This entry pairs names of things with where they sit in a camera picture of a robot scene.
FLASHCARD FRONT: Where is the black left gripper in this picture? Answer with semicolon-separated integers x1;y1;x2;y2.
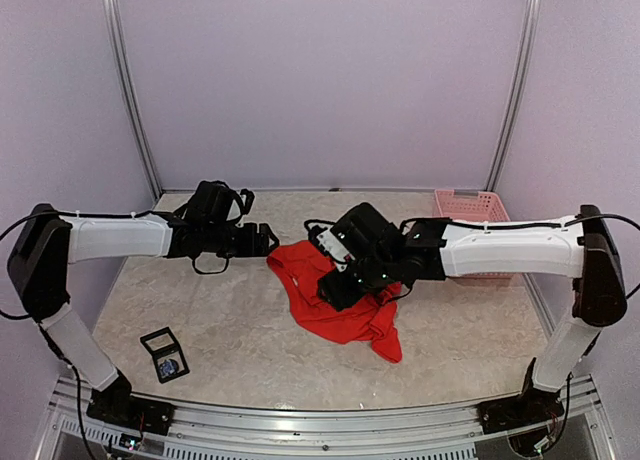
204;222;279;259

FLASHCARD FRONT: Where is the right aluminium frame post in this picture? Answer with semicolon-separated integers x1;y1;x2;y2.
485;0;542;192

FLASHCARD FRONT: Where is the left aluminium frame post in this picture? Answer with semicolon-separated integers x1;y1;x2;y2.
102;0;163;201

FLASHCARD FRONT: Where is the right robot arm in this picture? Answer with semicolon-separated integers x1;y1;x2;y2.
304;202;632;434

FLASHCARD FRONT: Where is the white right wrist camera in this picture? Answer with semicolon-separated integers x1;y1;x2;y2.
309;225;353;272

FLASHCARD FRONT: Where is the black open brooch box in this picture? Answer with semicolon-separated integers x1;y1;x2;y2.
140;327;190;384

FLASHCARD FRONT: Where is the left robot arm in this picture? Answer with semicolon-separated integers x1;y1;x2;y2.
7;181;279;436

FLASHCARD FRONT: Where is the front aluminium rail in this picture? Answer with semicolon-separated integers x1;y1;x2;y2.
33;377;616;459

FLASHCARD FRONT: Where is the pink plastic basket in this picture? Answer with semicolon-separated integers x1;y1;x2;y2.
433;189;515;287

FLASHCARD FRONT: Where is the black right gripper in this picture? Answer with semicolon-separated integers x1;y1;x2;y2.
318;252;398;309

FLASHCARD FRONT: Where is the aluminium frame post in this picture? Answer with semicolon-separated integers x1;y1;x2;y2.
102;0;163;201
485;0;542;192

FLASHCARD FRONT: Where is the red t-shirt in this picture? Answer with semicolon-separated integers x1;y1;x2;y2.
266;241;403;364

